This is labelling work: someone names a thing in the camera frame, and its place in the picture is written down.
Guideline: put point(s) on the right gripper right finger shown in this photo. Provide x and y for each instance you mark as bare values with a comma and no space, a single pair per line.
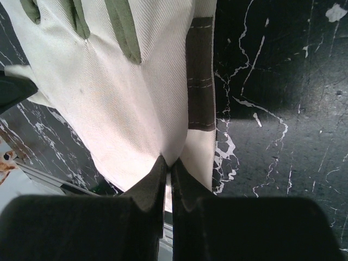
207,227

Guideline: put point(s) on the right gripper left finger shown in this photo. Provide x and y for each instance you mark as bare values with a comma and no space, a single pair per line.
125,227

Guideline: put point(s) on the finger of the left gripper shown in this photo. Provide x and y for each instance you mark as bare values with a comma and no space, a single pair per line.
14,91

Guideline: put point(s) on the work glove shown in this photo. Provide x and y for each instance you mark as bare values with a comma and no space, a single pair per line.
199,149
116,72

